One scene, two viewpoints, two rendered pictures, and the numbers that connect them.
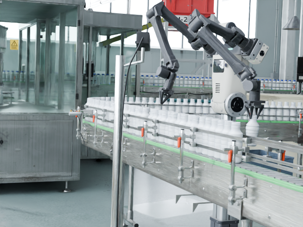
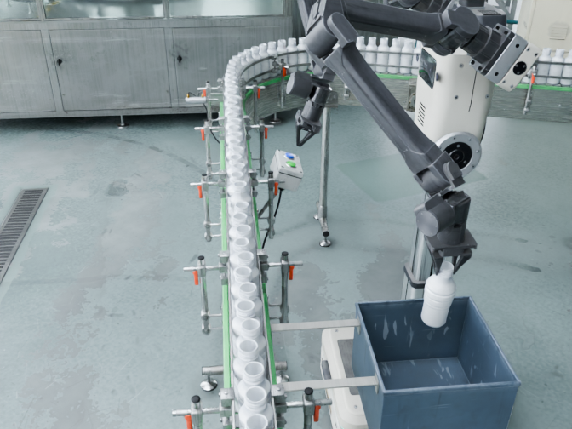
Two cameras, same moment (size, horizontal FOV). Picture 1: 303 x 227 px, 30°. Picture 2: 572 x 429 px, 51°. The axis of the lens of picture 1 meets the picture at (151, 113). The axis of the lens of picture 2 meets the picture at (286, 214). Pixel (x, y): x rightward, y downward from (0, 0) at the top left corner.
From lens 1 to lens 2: 1.99 m
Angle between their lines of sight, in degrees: 31
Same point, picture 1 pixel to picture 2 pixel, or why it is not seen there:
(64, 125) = (266, 34)
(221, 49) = (378, 111)
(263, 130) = (555, 104)
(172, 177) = not seen: hidden behind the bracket
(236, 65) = (413, 155)
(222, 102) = not seen: hidden behind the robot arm
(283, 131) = not seen: outside the picture
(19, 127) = (202, 37)
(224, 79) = (432, 105)
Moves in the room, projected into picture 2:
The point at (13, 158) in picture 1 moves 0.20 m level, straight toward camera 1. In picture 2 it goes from (198, 80) to (193, 88)
